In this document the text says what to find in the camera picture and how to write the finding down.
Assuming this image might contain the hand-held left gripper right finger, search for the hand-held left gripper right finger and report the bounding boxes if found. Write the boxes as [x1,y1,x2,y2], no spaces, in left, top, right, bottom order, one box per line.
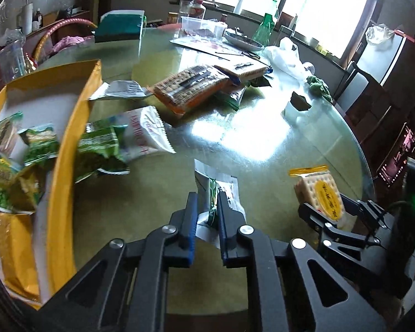
[217,192,388,332]

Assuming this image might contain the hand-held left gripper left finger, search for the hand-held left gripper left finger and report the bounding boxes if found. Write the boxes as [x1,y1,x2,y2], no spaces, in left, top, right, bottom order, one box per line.
[35,192,198,332]

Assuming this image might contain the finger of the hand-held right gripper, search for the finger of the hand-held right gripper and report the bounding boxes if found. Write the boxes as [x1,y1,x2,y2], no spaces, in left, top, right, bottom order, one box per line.
[339,194,390,250]
[298,202,414,298]

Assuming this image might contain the yellow square cracker packet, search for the yellow square cracker packet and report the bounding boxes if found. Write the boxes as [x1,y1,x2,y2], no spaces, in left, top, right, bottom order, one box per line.
[289,164,355,230]

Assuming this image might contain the white green snack packet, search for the white green snack packet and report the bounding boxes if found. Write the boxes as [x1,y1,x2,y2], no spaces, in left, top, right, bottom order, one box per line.
[194,159,246,250]

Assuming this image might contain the white snack packet red print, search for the white snack packet red print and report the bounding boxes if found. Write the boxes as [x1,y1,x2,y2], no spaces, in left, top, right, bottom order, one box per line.
[114,105,176,161]

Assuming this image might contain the green pea snack packet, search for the green pea snack packet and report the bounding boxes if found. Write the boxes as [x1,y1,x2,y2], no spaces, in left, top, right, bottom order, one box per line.
[74,118,130,184]
[18,123,60,170]
[0,176,18,211]

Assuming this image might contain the dark green snack packet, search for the dark green snack packet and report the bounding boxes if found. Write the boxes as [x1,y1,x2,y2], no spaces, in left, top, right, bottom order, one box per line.
[216,83,248,110]

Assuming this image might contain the cracker packet orange ends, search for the cracker packet orange ends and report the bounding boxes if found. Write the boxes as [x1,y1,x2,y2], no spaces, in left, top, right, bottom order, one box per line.
[152,65,230,115]

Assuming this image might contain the yellow cardboard box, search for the yellow cardboard box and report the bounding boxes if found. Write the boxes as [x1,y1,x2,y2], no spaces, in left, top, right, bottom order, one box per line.
[0,59,102,307]

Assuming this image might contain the silver snack packet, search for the silver snack packet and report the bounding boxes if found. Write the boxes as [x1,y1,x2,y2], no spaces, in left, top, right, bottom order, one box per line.
[89,80,154,102]

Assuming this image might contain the cracker packet blue ends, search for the cracker packet blue ends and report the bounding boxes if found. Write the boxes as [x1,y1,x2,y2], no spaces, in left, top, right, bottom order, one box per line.
[214,60,274,80]

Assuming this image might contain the yellow green snack packet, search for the yellow green snack packet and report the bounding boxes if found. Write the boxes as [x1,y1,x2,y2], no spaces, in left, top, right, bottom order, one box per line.
[7,162,47,211]

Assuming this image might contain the brown green striped snack packet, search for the brown green striped snack packet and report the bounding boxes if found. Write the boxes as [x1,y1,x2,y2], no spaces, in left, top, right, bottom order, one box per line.
[0,111,24,167]

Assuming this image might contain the black folded paper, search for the black folded paper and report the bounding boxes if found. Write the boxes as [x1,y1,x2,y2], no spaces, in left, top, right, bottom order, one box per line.
[290,91,312,111]

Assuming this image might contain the wooden chair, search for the wooden chair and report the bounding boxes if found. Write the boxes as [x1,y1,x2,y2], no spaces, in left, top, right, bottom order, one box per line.
[334,60,395,139]

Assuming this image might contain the green cloth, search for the green cloth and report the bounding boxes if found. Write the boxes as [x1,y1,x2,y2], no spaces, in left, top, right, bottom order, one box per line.
[306,74,333,102]

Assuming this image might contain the white refrigerator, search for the white refrigerator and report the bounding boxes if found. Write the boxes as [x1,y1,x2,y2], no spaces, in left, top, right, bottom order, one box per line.
[358,29,415,87]

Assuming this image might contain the crumpled clear plastic bag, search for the crumpled clear plastic bag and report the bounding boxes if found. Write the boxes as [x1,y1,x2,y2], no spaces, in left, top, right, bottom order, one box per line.
[365,24,395,44]

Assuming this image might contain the printed placemat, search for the printed placemat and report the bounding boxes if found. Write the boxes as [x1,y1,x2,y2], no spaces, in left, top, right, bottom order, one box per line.
[169,36,263,59]

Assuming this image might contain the metal bowl with food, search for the metal bowl with food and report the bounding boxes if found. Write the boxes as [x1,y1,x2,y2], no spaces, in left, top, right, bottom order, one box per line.
[223,28,265,51]

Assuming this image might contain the clear plastic container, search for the clear plastic container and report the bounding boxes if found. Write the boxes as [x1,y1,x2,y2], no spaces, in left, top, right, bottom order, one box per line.
[181,15,228,38]

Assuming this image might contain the green plastic bottle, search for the green plastic bottle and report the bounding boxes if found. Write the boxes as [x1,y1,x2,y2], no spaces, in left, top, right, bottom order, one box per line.
[252,12,275,47]

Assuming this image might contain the teal tissue box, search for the teal tissue box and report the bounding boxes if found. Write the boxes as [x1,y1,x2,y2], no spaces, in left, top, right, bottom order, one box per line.
[94,10,146,43]

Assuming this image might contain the window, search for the window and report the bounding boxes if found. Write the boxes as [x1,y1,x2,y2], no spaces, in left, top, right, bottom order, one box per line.
[180,0,383,59]

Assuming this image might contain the glass jar black lid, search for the glass jar black lid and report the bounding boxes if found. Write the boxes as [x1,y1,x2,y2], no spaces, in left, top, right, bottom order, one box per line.
[179,0,196,18]

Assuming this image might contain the pink cloth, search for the pink cloth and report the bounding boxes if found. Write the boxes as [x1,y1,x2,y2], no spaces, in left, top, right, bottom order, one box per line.
[52,35,94,53]

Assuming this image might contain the hula hoop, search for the hula hoop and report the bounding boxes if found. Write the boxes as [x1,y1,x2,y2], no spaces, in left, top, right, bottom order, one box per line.
[32,17,99,64]

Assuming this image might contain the small white plastic bag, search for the small white plastic bag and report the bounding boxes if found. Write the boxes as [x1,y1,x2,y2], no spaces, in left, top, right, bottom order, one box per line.
[2,28,25,44]

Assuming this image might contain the paper towel roll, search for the paper towel roll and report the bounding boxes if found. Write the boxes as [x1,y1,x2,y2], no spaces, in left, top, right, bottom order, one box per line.
[19,3,34,35]

